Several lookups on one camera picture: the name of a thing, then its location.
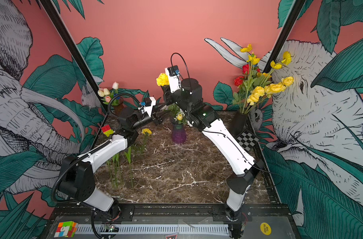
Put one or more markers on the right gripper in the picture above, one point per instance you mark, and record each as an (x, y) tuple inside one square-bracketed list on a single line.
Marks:
[(169, 96)]

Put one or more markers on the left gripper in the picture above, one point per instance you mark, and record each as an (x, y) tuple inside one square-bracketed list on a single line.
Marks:
[(158, 120)]

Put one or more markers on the yellow carnation stem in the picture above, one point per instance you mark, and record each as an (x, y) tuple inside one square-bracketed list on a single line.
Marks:
[(146, 134)]

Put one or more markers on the brown ribbed glass vase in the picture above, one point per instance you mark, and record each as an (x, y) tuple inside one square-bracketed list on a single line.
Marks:
[(118, 105)]

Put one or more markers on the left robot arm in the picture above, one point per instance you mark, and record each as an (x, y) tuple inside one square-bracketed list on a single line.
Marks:
[(76, 178)]

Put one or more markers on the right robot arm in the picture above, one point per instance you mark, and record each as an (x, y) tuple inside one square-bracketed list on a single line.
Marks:
[(187, 94)]

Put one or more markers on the black vase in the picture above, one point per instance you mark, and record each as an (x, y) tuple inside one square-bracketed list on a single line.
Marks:
[(237, 124)]

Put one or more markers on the white purple hydrangea bunch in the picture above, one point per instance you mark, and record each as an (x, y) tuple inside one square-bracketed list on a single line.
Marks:
[(177, 115)]

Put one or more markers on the red yellow cube block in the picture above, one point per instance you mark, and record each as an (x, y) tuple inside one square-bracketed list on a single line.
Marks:
[(107, 130)]

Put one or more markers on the white tulip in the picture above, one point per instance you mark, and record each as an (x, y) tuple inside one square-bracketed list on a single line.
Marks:
[(115, 86)]

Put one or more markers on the cream tulip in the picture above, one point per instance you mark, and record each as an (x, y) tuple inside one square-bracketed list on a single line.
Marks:
[(106, 92)]

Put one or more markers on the yellow flower bouquet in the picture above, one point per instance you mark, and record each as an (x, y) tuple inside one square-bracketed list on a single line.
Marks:
[(255, 86)]

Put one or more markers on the checkerboard calibration plate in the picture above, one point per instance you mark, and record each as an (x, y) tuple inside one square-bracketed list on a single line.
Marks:
[(247, 140)]

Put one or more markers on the rubiks cube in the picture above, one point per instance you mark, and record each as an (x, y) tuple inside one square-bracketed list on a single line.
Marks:
[(66, 229)]

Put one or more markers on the yellow round sticker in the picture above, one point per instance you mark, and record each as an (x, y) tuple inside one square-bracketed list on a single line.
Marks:
[(265, 228)]

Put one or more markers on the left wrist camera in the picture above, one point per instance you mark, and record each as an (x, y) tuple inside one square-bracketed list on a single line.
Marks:
[(147, 106)]

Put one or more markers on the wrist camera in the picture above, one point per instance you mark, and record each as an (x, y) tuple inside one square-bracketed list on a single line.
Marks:
[(173, 74), (147, 106)]

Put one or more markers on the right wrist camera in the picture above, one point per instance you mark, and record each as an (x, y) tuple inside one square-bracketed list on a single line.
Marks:
[(173, 74)]

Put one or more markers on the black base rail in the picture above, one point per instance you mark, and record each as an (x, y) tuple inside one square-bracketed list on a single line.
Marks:
[(125, 212)]

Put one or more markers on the white ribbed cable duct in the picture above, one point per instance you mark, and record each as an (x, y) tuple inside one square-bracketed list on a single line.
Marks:
[(135, 229)]

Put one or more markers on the black left frame post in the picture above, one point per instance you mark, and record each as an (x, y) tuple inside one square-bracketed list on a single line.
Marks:
[(61, 28)]

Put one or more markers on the black frame post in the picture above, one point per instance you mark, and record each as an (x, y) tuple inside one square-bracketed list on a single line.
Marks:
[(286, 29), (61, 28)]

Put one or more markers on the black right frame post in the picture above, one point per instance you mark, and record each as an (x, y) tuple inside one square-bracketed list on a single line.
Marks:
[(286, 29)]

